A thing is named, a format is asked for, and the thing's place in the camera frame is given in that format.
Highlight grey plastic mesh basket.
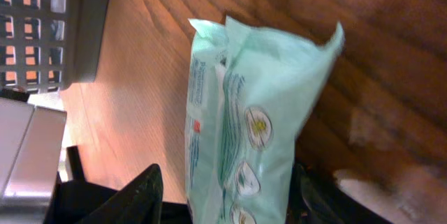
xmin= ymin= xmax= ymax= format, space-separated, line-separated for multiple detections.
xmin=1 ymin=0 xmax=109 ymax=94

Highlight light teal snack packet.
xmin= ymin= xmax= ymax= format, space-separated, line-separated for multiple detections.
xmin=184 ymin=17 xmax=344 ymax=224

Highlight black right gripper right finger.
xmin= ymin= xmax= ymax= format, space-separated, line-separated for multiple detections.
xmin=289 ymin=164 xmax=349 ymax=223

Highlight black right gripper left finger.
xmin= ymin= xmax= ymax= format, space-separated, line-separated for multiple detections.
xmin=79 ymin=164 xmax=163 ymax=224

